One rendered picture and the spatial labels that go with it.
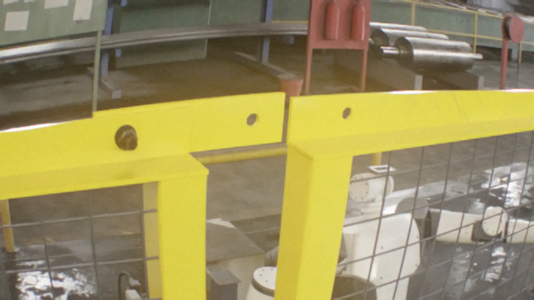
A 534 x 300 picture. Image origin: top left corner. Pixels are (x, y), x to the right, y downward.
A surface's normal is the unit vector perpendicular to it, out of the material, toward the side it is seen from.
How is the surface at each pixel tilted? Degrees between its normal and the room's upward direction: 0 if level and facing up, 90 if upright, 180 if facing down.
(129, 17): 90
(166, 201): 90
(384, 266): 71
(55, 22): 90
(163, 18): 90
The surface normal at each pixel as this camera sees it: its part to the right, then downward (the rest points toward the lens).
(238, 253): 0.08, -0.94
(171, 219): 0.51, 0.32
